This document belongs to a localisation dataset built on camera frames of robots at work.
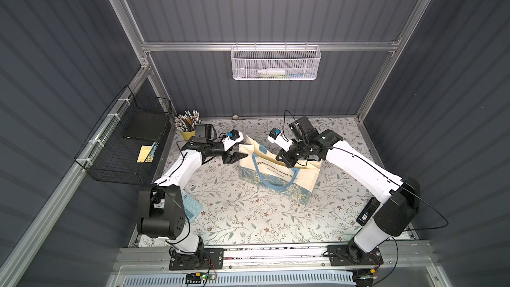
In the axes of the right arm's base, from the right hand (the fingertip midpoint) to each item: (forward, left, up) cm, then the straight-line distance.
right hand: (278, 158), depth 78 cm
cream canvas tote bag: (0, +7, -8) cm, 10 cm away
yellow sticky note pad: (0, +51, +6) cm, 51 cm away
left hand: (+6, +14, -1) cm, 15 cm away
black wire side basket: (+2, +59, +5) cm, 59 cm away
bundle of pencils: (+25, +44, -6) cm, 51 cm away
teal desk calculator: (-13, +37, -19) cm, 43 cm away
